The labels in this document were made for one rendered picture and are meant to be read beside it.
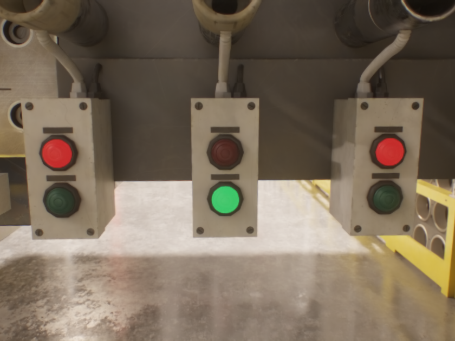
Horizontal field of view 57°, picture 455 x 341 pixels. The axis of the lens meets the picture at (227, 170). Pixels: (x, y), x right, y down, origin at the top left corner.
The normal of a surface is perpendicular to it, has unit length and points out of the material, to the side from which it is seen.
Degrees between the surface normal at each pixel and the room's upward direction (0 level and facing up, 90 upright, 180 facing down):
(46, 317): 0
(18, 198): 90
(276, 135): 90
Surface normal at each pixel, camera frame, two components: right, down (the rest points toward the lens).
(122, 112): 0.04, 0.17
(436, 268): -1.00, 0.00
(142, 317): 0.00, -0.99
